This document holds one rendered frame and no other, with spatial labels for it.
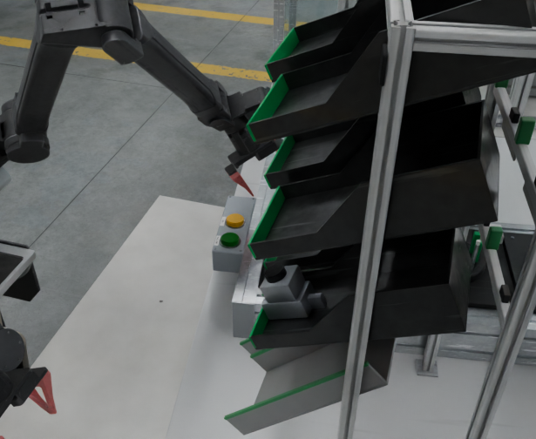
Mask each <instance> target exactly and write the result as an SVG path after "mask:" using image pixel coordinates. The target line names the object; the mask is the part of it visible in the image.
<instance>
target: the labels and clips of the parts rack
mask: <svg viewBox="0 0 536 439"><path fill-rule="evenodd" d="M534 8H535V11H536V0H534ZM415 25H416V32H415V37H414V44H413V49H412V51H424V52H439V53H455V54H470V55H486V56H501V57H530V58H536V27H532V28H524V27H516V26H508V25H495V24H462V23H446V22H429V21H415ZM387 59H388V50H387V44H382V51H381V58H380V65H379V86H384V80H385V73H386V66H387ZM508 82H509V79H508V80H505V81H501V82H497V83H494V85H495V87H496V88H498V87H503V88H507V86H508ZM509 117H510V120H511V122H512V123H514V124H517V123H519V125H518V128H517V131H516V134H515V138H514V141H515V144H516V145H517V144H526V145H529V144H530V141H531V138H532V135H533V129H534V126H535V124H536V121H535V118H534V117H520V113H519V109H518V107H512V108H511V111H510V114H509ZM519 117H520V118H519ZM501 128H502V130H503V133H504V135H505V140H506V143H507V145H508V148H509V151H510V153H511V156H512V160H513V161H515V159H516V156H515V153H514V150H513V148H512V144H511V141H510V139H509V136H508V133H507V130H506V128H505V124H504V121H503V122H502V126H501ZM534 184H535V187H536V177H535V180H534ZM523 192H524V194H525V197H526V201H527V204H528V206H529V209H530V212H531V215H532V217H533V222H534V225H535V227H536V212H535V210H534V208H533V203H532V201H531V198H530V195H529V192H528V191H527V188H526V183H524V186H523ZM502 234H503V230H502V227H501V226H490V227H489V231H488V234H487V237H486V241H485V248H486V249H495V250H498V249H499V243H500V241H501V238H502ZM499 294H500V298H501V301H502V303H508V302H509V300H510V297H511V295H510V291H509V287H508V285H501V288H500V290H499Z"/></svg>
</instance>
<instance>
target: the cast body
mask: <svg viewBox="0 0 536 439"><path fill-rule="evenodd" d="M264 276H265V279H264V281H263V282H262V284H261V286H260V289H261V291H262V293H263V295H264V297H265V298H264V299H263V301H262V303H261V306H262V308H263V310H264V312H265V314H266V315H267V317H268V318H269V319H270V320H277V319H292V318H306V317H309V314H310V312H311V309H317V308H325V307H326V306H327V301H326V300H325V298H324V296H323V294H322V293H319V294H316V293H315V290H314V288H313V286H312V284H311V282H310V281H309V280H308V281H305V279H304V277H303V275H302V271H301V269H300V268H299V266H298V265H293V266H284V265H282V264H275V265H273V266H271V267H269V268H268V269H267V270H266V271H265V274H264Z"/></svg>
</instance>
